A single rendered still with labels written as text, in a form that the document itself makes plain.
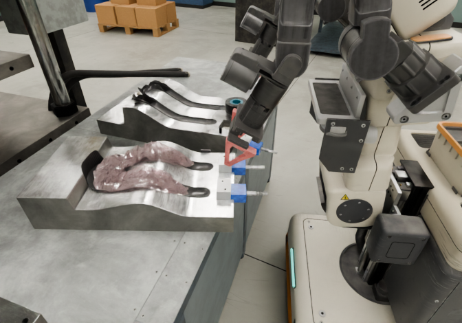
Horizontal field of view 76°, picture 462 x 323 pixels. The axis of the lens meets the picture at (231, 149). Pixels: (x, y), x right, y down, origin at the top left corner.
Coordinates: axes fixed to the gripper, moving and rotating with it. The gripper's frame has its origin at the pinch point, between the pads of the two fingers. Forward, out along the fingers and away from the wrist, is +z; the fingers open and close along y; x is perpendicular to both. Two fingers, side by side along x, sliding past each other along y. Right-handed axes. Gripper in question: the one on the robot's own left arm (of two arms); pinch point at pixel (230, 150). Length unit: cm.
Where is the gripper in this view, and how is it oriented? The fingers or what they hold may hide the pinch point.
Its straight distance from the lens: 68.7
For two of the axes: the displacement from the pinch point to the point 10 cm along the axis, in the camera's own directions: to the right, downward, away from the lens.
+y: -1.2, 5.8, -8.1
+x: 8.9, 4.3, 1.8
